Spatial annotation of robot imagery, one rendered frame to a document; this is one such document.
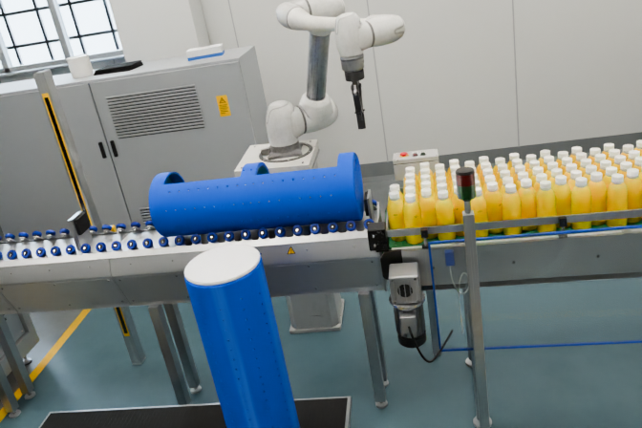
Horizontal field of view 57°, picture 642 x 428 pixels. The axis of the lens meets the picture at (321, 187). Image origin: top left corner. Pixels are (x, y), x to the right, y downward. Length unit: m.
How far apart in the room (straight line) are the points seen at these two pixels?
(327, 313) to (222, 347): 1.33
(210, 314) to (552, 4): 3.97
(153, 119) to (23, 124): 0.98
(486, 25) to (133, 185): 3.07
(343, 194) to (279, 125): 0.84
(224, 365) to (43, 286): 1.11
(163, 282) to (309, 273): 0.66
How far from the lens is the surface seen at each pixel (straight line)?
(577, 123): 5.58
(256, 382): 2.32
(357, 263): 2.49
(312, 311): 3.47
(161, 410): 3.09
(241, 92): 4.08
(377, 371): 2.85
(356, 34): 2.28
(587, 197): 2.37
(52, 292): 3.08
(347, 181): 2.34
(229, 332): 2.18
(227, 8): 5.32
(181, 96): 4.21
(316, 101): 3.10
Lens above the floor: 2.02
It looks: 22 degrees down
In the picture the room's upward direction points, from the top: 10 degrees counter-clockwise
